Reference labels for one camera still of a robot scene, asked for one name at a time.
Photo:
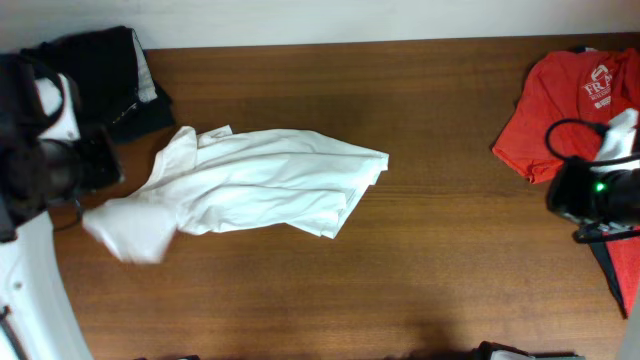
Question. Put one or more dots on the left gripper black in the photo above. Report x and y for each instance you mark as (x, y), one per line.
(105, 160)

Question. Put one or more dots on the white t-shirt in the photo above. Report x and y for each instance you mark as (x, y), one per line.
(219, 181)

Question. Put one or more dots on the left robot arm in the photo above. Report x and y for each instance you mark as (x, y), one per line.
(37, 319)

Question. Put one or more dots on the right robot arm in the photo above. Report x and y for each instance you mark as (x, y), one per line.
(605, 208)

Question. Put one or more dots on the folded black garment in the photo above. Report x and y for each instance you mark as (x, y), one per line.
(103, 66)

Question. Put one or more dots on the grey white folded garment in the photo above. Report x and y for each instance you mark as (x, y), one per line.
(146, 88)

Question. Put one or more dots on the dark navy garment under red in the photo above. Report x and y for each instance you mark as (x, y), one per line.
(612, 86)

